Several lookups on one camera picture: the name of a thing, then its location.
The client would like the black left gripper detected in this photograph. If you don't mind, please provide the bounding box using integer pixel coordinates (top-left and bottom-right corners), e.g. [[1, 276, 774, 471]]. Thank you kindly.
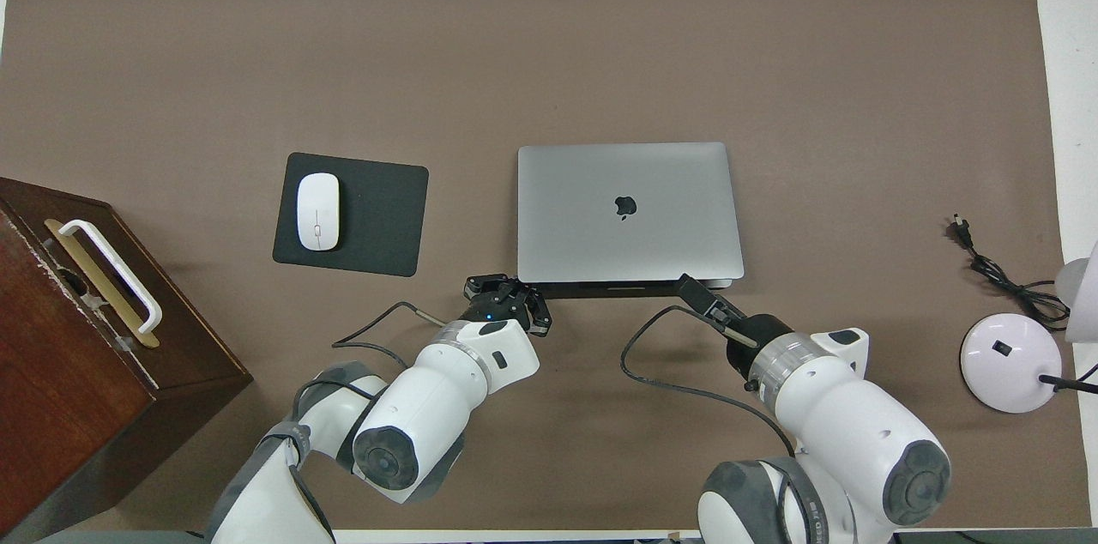
[[462, 274, 552, 335]]

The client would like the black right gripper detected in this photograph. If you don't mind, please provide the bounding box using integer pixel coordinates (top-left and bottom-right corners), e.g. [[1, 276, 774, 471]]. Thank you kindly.
[[675, 274, 794, 373]]

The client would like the silver laptop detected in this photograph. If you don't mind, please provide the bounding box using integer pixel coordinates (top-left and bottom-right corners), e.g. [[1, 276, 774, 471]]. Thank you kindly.
[[516, 142, 746, 299]]

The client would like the black mouse pad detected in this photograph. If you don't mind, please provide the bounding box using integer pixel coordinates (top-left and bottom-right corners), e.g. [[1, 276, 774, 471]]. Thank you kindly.
[[272, 152, 430, 278]]

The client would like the white computer mouse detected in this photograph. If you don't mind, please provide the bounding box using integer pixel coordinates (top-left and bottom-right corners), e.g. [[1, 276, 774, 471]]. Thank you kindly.
[[296, 172, 341, 252]]

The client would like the large brown table mat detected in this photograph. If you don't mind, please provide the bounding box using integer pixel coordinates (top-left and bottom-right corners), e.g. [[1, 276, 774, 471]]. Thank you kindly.
[[0, 0, 1092, 532]]

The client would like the white desk lamp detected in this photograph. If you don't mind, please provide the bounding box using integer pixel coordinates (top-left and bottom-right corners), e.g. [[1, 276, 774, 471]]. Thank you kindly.
[[960, 239, 1098, 414]]

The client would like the brass plate on box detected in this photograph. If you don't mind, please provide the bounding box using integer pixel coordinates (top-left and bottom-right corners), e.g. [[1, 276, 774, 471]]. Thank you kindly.
[[44, 219, 160, 349]]

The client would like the dark brown wooden box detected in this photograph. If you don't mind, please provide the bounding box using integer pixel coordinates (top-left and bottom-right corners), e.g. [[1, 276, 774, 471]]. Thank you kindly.
[[0, 177, 254, 543]]

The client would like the grey right arm cable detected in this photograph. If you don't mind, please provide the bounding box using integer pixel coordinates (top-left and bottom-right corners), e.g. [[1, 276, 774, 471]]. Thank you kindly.
[[619, 304, 799, 456]]

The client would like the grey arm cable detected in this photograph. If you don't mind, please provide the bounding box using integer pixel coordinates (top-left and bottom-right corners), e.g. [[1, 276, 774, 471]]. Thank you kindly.
[[619, 304, 799, 456], [332, 301, 449, 369]]

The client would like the grey left arm cable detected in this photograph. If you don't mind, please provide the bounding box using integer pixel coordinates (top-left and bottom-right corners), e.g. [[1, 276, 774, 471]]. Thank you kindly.
[[332, 301, 449, 369]]

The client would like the black lamp power cable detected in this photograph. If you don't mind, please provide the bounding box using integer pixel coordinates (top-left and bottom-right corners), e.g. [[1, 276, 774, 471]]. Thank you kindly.
[[950, 214, 1073, 332]]

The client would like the white box handle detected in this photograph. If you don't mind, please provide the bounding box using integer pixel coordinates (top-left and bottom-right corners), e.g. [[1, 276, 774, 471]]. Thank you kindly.
[[58, 220, 163, 335]]

